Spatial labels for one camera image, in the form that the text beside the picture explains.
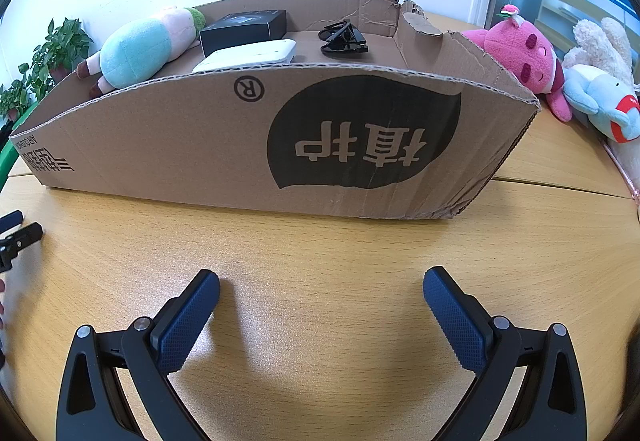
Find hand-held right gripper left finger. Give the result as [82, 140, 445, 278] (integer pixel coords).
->
[56, 269, 221, 441]

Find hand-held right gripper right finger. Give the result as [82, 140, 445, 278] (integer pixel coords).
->
[422, 266, 588, 441]

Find brown cardboard box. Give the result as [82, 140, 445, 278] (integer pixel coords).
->
[9, 0, 542, 222]

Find white phone case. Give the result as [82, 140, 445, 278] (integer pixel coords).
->
[192, 39, 297, 74]

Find black sunglasses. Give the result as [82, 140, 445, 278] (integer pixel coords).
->
[318, 20, 370, 58]

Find wooden desktop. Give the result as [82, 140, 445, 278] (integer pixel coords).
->
[0, 11, 640, 441]

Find green plastic object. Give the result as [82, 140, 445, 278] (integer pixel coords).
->
[0, 113, 23, 182]

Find potted green plant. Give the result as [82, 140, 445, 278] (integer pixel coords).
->
[20, 18, 95, 84]
[0, 80, 37, 122]

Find teal pink green plush toy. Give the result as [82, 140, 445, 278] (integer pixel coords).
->
[76, 6, 207, 98]

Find light blue plush toy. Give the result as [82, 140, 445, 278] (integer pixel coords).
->
[562, 65, 640, 142]

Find black rectangular box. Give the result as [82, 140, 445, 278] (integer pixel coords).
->
[199, 10, 288, 58]

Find cream plush bunny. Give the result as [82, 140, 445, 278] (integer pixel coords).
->
[562, 17, 636, 86]

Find pink cord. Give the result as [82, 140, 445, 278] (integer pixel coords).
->
[602, 141, 640, 202]

